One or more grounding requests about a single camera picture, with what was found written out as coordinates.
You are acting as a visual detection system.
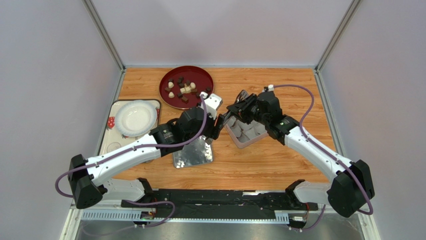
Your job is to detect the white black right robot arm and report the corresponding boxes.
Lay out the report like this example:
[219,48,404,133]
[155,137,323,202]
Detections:
[227,91,375,218]

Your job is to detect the silver square tin lid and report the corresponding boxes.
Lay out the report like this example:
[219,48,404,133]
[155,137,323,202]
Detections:
[172,136,214,169]

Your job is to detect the pink square chocolate tin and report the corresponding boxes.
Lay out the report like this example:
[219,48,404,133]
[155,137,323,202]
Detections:
[224,116,268,149]

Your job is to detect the white scalloped plate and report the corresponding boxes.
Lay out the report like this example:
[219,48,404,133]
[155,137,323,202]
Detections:
[115,100,158,137]

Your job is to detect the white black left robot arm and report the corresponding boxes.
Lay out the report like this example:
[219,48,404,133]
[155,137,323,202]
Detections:
[55,105,225,209]

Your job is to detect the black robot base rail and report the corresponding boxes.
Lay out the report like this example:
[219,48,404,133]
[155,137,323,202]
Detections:
[121,189,319,229]

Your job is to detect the metal serving tongs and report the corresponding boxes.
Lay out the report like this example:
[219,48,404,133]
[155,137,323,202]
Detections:
[224,89,249,125]

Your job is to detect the dark red round tray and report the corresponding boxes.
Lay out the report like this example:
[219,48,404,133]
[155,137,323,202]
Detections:
[158,65,215,110]

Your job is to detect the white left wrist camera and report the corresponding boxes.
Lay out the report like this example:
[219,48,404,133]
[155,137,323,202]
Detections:
[200,91,223,120]

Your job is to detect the strawberry pattern rectangular tray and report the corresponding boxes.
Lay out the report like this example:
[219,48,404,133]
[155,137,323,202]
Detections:
[99,99,161,155]

